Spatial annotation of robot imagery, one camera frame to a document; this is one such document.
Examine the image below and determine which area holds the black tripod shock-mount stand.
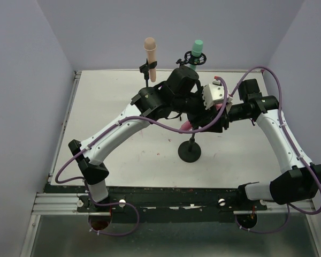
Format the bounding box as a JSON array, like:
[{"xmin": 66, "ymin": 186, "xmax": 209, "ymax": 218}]
[{"xmin": 176, "ymin": 51, "xmax": 207, "ymax": 70}]

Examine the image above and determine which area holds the green toy microphone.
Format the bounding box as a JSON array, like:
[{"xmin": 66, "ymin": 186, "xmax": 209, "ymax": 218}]
[{"xmin": 191, "ymin": 40, "xmax": 203, "ymax": 62}]

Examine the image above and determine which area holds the black round-base clip stand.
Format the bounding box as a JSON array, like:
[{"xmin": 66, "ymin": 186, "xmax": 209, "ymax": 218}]
[{"xmin": 139, "ymin": 60, "xmax": 157, "ymax": 87}]

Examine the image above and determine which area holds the beige microphone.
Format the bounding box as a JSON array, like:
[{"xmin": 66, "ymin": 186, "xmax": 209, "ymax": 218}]
[{"xmin": 144, "ymin": 37, "xmax": 157, "ymax": 82}]

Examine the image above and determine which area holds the pink toy microphone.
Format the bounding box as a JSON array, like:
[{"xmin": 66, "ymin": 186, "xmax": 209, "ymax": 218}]
[{"xmin": 180, "ymin": 120, "xmax": 192, "ymax": 131}]

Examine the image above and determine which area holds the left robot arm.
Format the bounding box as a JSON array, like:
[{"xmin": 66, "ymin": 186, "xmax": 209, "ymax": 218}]
[{"xmin": 68, "ymin": 66, "xmax": 224, "ymax": 202}]

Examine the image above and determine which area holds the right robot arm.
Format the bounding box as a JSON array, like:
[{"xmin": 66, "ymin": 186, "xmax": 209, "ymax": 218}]
[{"xmin": 219, "ymin": 79, "xmax": 321, "ymax": 205}]

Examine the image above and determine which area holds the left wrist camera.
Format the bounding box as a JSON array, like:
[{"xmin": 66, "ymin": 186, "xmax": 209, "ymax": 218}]
[{"xmin": 202, "ymin": 76, "xmax": 225, "ymax": 110}]

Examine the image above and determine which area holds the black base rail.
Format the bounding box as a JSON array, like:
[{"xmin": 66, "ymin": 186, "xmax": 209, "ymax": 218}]
[{"xmin": 44, "ymin": 184, "xmax": 271, "ymax": 224}]

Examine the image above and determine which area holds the aluminium frame extrusion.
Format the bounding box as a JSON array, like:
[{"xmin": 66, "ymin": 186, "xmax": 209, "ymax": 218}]
[{"xmin": 18, "ymin": 71, "xmax": 82, "ymax": 257}]

